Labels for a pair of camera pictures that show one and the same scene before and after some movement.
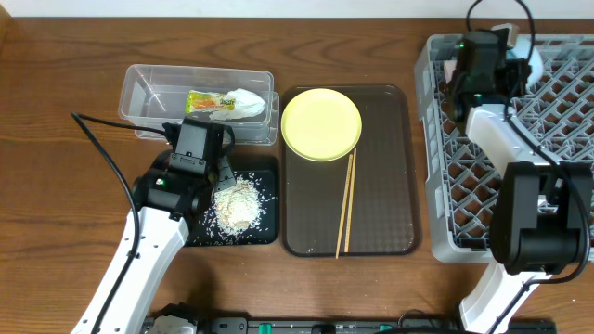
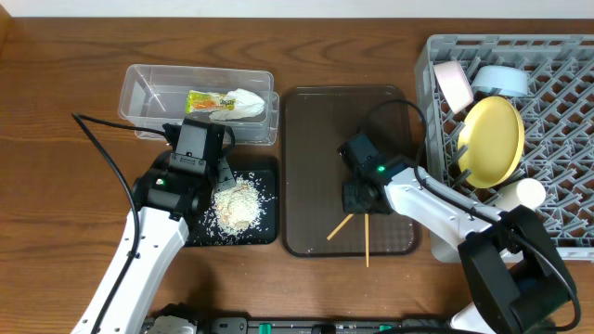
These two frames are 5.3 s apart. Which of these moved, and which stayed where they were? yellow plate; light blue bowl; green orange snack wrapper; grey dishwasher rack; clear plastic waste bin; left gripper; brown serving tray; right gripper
Moved: yellow plate; right gripper; light blue bowl
Stayed: left gripper; green orange snack wrapper; grey dishwasher rack; brown serving tray; clear plastic waste bin
